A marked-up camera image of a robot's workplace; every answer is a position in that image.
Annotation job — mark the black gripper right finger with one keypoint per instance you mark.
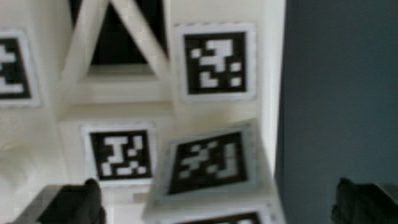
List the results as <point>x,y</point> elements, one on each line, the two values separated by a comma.
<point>367,203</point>

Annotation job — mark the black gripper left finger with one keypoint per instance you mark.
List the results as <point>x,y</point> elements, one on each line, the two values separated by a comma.
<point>66,205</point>

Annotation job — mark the white chair back frame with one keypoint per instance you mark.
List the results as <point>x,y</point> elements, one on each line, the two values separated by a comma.
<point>91,76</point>

